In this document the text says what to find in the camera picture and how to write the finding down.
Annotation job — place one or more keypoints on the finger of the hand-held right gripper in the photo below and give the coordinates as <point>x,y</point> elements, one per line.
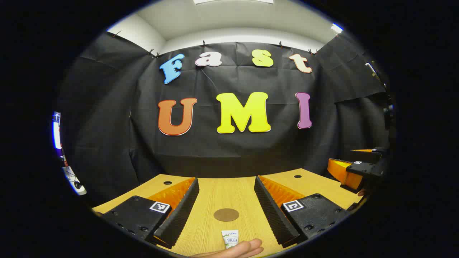
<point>362,168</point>
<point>365,156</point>

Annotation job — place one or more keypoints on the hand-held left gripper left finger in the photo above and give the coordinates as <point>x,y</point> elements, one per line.
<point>183,211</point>

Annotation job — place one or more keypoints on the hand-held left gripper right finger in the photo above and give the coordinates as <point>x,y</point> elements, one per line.
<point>272,211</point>

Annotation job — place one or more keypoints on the white toothpaste tube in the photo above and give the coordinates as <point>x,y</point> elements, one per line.
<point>230,238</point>

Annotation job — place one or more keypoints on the wooden desktop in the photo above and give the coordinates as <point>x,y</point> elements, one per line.
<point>229,193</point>

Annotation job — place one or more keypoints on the black backdrop cloth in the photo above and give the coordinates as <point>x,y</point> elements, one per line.
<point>251,150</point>

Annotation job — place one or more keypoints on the ceiling light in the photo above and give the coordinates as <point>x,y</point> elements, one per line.
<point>336,28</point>

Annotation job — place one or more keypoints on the white device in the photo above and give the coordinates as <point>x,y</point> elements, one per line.
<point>75,182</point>

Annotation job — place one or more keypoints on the lit monitor screen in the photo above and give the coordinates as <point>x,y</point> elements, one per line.
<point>56,130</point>

